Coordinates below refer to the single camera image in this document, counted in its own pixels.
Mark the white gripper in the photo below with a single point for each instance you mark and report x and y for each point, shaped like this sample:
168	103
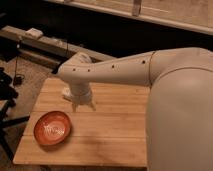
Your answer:
81	94

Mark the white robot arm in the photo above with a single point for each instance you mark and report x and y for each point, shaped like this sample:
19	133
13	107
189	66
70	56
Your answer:
179	114

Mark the orange ceramic bowl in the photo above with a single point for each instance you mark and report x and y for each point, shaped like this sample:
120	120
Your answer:
52	128

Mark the black tripod stand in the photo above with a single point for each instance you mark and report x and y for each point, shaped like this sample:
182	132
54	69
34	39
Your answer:
8	94

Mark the small white box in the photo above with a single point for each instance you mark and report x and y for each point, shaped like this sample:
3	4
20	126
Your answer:
34	33

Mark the long wooden beam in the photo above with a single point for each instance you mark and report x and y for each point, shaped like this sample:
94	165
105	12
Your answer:
49	44

